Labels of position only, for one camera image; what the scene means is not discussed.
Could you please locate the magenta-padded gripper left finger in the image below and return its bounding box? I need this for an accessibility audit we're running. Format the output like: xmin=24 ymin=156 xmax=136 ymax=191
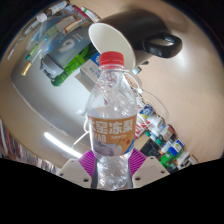
xmin=55 ymin=149 xmax=99 ymax=189

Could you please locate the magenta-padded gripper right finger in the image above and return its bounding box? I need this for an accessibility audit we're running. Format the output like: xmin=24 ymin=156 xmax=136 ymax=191
xmin=127 ymin=148 xmax=171 ymax=190

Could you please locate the clear bottle with red cap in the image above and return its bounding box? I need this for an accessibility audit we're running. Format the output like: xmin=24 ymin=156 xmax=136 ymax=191
xmin=84 ymin=50 xmax=138 ymax=192

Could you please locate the green container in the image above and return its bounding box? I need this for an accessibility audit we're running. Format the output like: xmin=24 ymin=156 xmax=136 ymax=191
xmin=159 ymin=151 xmax=176 ymax=169

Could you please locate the white light bar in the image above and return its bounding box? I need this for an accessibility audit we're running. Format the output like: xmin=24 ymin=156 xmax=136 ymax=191
xmin=43 ymin=131 xmax=83 ymax=158

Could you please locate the white bottle with blue label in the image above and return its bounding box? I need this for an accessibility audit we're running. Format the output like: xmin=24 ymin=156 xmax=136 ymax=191
xmin=168 ymin=139 xmax=186 ymax=158

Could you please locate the red and white canister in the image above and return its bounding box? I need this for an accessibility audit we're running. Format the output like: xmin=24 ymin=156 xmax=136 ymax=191
xmin=134 ymin=114 xmax=156 ymax=139

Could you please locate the white and blue carton box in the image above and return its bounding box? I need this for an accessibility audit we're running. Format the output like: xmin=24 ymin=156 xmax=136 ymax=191
xmin=74 ymin=51 xmax=103 ymax=89

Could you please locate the grey shaker bottle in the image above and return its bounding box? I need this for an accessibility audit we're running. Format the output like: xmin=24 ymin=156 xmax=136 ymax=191
xmin=39 ymin=24 xmax=98 ymax=79

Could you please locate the black mug with white inside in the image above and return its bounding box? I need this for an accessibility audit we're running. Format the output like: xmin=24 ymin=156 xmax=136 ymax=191
xmin=88 ymin=8 xmax=184 ymax=71

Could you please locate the tall clear glass bottle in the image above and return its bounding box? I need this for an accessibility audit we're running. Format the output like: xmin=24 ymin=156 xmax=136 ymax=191
xmin=23 ymin=0 xmax=73 ymax=34

